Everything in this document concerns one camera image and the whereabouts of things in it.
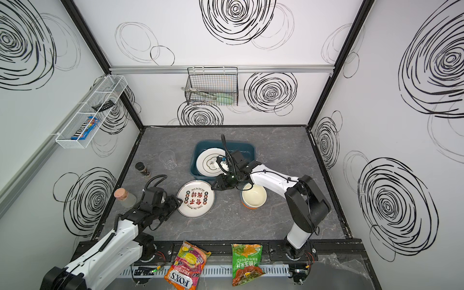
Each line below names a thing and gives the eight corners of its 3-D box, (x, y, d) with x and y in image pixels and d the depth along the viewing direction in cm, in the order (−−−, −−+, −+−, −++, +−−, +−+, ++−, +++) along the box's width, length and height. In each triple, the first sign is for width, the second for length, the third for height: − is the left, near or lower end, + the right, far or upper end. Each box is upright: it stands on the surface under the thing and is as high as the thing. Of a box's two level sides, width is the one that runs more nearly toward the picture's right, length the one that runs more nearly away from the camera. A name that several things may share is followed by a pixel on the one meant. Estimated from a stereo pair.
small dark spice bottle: (142, 177, 98) (133, 167, 90) (144, 172, 101) (136, 162, 92) (149, 177, 99) (142, 167, 90) (151, 172, 101) (144, 162, 92)
